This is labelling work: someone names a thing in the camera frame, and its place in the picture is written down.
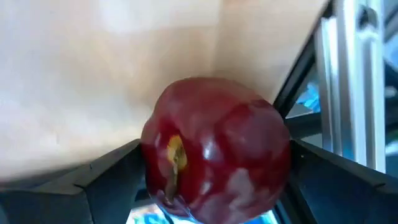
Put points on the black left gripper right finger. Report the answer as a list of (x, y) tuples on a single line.
[(342, 193)]

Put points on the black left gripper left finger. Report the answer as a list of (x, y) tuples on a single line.
[(62, 202)]

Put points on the dark red apple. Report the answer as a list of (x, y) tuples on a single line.
[(217, 140)]

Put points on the silver aluminium frame post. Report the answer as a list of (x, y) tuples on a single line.
[(351, 93)]

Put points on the black table frame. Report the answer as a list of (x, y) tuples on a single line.
[(295, 84)]

